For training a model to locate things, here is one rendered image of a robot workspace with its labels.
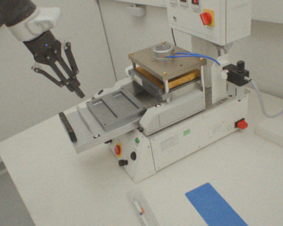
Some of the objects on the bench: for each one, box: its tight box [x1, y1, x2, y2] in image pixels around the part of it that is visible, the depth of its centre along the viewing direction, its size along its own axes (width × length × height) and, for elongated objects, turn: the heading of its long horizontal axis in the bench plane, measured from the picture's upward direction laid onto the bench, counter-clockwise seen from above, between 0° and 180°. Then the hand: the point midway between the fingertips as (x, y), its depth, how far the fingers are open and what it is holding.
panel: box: [107, 128, 145, 181], centre depth 111 cm, size 2×30×19 cm, turn 41°
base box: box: [133, 93, 248, 183], centre depth 117 cm, size 54×38×17 cm
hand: (75, 88), depth 85 cm, fingers closed
